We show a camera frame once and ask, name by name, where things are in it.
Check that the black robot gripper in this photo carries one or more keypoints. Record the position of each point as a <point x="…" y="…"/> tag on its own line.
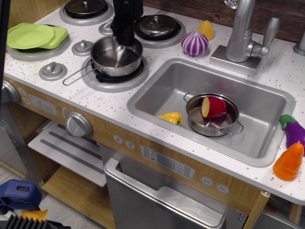
<point x="126" y="12"/>

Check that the steel saucepan with wire handle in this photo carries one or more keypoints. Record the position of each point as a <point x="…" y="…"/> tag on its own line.
<point x="112" y="59"/>

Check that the grey stove knob rear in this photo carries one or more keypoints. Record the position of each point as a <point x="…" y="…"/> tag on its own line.
<point x="105" y="29"/>

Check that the grey stove knob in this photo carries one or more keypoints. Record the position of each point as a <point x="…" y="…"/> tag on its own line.
<point x="53" y="71"/>
<point x="105" y="29"/>
<point x="82" y="48"/>

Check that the grey stove knob upper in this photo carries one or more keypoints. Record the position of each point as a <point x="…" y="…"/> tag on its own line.
<point x="82" y="48"/>

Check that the grey stove knob lower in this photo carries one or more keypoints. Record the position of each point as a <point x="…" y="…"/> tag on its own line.
<point x="53" y="71"/>

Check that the steel lid on right burner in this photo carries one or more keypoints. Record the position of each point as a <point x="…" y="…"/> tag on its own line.
<point x="157" y="27"/>

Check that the steel lid on burner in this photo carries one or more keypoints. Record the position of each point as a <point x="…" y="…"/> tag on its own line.
<point x="157" y="27"/>
<point x="83" y="9"/>

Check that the black coil front burner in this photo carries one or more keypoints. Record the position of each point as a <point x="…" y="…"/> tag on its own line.
<point x="103" y="78"/>

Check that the steel lid on rear burner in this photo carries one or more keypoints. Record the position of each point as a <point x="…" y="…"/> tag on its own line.
<point x="83" y="9"/>

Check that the grey sink basin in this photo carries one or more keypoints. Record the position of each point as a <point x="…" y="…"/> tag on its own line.
<point x="260" y="108"/>

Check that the green plastic tray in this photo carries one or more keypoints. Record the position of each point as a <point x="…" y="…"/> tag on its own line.
<point x="59" y="35"/>

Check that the purple white toy onion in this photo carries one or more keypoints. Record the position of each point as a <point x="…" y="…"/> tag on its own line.
<point x="194" y="43"/>

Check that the yellow toy corn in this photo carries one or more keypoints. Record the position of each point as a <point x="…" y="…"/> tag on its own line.
<point x="206" y="29"/>

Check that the yellow toy bell pepper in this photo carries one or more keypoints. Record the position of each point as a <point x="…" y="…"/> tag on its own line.
<point x="172" y="117"/>

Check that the silver oven dial centre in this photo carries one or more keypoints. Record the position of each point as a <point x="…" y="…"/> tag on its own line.
<point x="77" y="125"/>

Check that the silver oven dial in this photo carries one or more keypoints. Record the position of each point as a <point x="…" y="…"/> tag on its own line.
<point x="9" y="93"/>
<point x="77" y="125"/>

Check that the round green plastic plate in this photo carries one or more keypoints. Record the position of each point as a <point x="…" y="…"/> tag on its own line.
<point x="29" y="36"/>

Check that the red toy apple half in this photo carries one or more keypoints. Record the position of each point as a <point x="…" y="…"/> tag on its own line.
<point x="213" y="107"/>

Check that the silver toy faucet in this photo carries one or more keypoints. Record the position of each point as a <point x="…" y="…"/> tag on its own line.
<point x="242" y="54"/>

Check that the white oven shelf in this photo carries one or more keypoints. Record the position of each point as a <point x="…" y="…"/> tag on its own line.
<point x="81" y="155"/>

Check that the silver oven dial left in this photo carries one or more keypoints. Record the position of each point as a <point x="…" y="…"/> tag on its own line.
<point x="9" y="93"/>

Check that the silver dishwasher door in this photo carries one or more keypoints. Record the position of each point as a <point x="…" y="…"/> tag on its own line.
<point x="142" y="198"/>

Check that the blue clamp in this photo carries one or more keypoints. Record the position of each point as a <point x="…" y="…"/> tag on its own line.
<point x="19" y="195"/>

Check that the purple toy eggplant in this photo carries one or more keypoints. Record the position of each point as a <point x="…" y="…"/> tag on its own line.
<point x="295" y="133"/>

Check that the orange toy carrot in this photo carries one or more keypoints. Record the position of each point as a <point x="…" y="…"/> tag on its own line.
<point x="288" y="165"/>

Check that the steel pot with two handles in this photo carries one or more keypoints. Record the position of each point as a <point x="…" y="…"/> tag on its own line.
<point x="213" y="127"/>

